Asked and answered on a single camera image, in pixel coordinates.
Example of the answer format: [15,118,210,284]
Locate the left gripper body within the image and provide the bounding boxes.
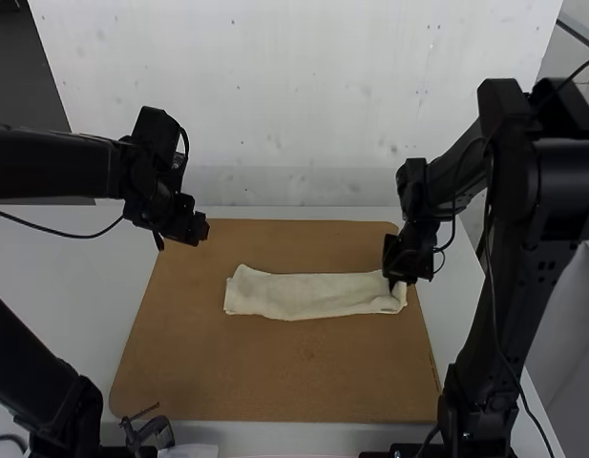
[123,180,211,248]

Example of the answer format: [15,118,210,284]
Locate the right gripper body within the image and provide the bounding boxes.
[382,220,442,284]

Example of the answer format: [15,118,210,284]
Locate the pale towel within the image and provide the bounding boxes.
[221,261,410,323]

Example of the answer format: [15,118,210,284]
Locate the cork mat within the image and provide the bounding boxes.
[109,218,443,425]

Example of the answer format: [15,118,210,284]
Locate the black clamp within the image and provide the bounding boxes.
[119,402,176,450]

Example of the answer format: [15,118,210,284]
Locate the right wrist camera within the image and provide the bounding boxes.
[395,156,431,221]

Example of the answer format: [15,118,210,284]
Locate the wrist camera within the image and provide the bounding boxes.
[133,105,190,169]
[395,156,431,221]

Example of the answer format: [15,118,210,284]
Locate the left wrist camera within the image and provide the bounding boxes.
[133,105,190,169]

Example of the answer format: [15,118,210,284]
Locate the black cable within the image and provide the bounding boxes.
[554,54,589,99]
[0,204,127,239]

